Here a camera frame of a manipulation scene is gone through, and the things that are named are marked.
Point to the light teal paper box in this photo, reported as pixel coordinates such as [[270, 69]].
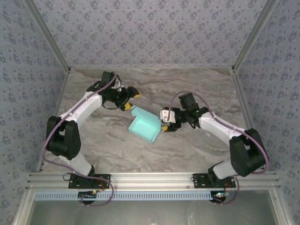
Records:
[[144, 126]]

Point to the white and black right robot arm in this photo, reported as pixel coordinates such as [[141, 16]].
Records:
[[218, 124]]

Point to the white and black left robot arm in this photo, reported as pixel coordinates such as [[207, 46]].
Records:
[[79, 107]]

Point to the grey metal lower panel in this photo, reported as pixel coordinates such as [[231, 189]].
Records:
[[150, 213]]

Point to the black right controller board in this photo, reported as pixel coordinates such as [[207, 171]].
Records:
[[216, 199]]

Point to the black controller board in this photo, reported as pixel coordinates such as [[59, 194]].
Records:
[[216, 199], [85, 196]]

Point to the black left controller board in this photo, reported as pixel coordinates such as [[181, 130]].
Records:
[[85, 196]]

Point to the aluminium left side rail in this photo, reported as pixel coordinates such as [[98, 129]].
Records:
[[59, 98]]

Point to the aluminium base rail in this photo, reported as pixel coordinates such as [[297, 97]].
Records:
[[150, 180]]

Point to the aluminium right side rail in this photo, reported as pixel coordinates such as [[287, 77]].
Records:
[[241, 98]]

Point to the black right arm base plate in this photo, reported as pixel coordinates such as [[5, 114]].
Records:
[[199, 180]]

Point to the aluminium left frame post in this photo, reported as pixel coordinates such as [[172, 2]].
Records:
[[48, 35]]

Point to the aluminium frame post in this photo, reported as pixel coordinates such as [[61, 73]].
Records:
[[253, 35], [48, 35]]

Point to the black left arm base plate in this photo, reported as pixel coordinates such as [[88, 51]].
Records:
[[77, 185]]

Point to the aluminium right frame post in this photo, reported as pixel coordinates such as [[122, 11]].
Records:
[[253, 35]]

